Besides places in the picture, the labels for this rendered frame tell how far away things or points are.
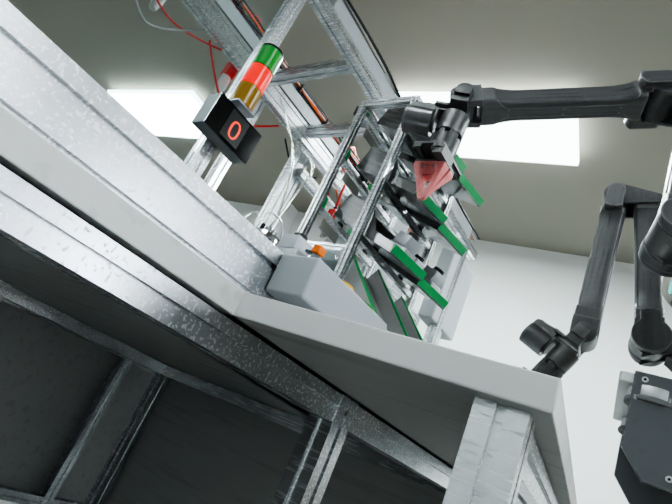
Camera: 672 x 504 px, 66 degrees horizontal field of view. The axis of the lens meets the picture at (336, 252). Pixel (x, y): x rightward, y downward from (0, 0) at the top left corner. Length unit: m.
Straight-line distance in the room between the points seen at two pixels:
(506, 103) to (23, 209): 0.90
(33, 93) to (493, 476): 0.50
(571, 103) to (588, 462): 3.43
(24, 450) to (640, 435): 2.20
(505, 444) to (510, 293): 4.32
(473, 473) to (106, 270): 0.35
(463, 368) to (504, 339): 4.14
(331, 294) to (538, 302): 4.05
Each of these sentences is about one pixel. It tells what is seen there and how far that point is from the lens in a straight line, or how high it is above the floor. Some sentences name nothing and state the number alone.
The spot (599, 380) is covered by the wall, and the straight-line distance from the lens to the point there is 4.46.
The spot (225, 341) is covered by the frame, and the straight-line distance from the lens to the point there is 0.60.
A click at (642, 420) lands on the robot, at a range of 0.93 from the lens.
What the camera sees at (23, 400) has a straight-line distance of 2.46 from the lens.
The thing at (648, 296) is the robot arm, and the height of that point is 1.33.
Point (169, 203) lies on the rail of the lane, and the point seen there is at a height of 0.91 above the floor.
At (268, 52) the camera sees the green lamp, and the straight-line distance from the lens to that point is 1.12.
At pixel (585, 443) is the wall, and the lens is 4.34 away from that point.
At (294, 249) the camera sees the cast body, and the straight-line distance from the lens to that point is 0.97.
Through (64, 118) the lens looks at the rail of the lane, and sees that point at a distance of 0.56.
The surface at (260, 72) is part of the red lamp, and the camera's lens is 1.09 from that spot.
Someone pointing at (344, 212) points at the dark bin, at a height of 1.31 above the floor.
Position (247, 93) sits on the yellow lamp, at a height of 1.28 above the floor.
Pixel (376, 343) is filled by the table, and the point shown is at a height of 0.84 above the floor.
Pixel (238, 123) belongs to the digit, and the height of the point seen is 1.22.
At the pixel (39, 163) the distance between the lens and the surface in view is 0.46.
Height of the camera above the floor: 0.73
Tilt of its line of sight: 21 degrees up
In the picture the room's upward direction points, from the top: 25 degrees clockwise
